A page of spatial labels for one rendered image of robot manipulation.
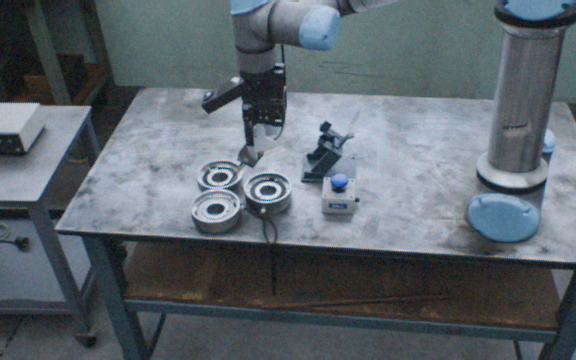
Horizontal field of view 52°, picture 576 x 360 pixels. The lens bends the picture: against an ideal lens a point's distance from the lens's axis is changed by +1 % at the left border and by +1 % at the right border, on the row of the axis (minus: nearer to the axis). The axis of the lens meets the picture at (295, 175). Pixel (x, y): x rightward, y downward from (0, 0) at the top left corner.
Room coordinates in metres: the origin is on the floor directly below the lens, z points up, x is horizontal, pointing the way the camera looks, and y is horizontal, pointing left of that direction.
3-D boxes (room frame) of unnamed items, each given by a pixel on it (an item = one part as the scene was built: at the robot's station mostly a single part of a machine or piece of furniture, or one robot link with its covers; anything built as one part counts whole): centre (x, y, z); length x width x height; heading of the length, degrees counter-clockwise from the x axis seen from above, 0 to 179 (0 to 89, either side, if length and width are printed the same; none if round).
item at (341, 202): (0.96, -0.10, 0.82); 0.08 x 0.07 x 0.05; 83
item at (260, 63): (1.00, 0.07, 1.15); 0.08 x 0.08 x 0.05
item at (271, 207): (0.98, 0.06, 0.82); 0.10 x 0.10 x 0.04
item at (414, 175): (1.13, -0.11, 0.79); 1.20 x 0.60 x 0.02; 83
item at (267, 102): (0.99, 0.06, 1.07); 0.09 x 0.08 x 0.12; 83
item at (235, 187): (1.03, 0.17, 0.82); 0.10 x 0.10 x 0.04
